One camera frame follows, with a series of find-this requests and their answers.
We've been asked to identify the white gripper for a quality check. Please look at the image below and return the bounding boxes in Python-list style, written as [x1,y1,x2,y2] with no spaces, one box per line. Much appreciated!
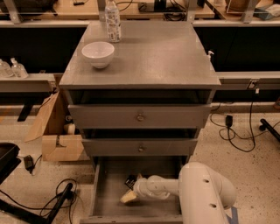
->
[120,173,150,204]

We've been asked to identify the black power adapter right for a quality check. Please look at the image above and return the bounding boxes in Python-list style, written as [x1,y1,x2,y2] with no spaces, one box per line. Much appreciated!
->
[225,115,233,128]

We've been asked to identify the black stand base left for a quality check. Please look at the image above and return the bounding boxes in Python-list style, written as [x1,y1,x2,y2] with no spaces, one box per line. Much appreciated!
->
[0,183,74,224]

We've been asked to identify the clear sanitizer bottle left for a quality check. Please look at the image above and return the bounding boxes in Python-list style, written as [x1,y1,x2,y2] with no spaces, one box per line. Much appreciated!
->
[0,59,14,78]

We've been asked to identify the open cardboard box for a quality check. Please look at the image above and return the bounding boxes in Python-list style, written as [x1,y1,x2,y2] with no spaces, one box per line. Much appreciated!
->
[24,73,91,163]

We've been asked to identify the grey wooden drawer cabinet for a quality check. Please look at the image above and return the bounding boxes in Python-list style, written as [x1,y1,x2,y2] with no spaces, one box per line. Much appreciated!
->
[58,20,222,173]

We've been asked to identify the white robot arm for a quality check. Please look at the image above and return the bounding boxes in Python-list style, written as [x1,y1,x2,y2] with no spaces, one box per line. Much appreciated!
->
[120,162,236,224]

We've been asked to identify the grey top drawer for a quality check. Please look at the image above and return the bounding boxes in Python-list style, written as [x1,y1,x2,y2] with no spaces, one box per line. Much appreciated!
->
[68,104,210,129]

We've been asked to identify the black bin left edge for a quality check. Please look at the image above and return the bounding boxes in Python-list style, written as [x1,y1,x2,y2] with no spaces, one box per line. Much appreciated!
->
[0,143,21,184]

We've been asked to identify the small white pump bottle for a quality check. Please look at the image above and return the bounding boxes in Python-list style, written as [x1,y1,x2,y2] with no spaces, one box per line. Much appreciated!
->
[207,51,214,70]

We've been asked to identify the black chair leg right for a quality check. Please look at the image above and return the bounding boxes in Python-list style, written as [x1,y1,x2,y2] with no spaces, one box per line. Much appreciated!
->
[259,118,280,142]

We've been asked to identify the black cable on floor left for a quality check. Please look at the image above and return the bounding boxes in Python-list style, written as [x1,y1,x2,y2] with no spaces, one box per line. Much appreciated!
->
[0,178,79,224]

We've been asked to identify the grey middle drawer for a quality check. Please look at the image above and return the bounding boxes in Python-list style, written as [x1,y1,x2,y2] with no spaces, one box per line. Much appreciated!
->
[82,138,197,157]

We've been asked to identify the black cable on floor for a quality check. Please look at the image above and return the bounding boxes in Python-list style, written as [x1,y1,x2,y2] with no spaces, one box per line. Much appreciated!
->
[0,178,79,224]
[209,87,280,153]

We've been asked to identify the clear sanitizer bottle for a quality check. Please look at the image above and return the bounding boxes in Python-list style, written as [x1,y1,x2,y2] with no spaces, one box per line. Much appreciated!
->
[10,58,29,79]
[0,59,14,78]

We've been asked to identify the grey open bottom drawer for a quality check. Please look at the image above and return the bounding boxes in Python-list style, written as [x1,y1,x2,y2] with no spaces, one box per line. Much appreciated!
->
[80,156,186,224]

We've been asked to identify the clear sanitizer bottle right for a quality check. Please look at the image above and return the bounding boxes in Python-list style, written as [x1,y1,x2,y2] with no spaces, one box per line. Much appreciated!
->
[10,58,29,79]

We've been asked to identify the black power adapter left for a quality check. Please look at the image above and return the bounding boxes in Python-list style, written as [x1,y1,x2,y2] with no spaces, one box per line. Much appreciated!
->
[24,155,34,172]

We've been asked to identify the white ceramic bowl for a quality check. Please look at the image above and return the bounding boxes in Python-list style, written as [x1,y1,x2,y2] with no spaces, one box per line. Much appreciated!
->
[81,41,115,68]

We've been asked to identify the clear plastic water bottle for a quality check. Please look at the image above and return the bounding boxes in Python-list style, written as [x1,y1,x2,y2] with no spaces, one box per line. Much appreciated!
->
[105,0,122,43]

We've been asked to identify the black cable on floor right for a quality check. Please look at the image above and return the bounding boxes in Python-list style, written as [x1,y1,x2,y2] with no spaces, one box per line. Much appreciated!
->
[209,87,280,153]

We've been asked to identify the black power adapter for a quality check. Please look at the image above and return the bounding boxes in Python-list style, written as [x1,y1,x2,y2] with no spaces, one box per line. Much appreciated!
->
[24,155,34,172]
[225,115,233,128]

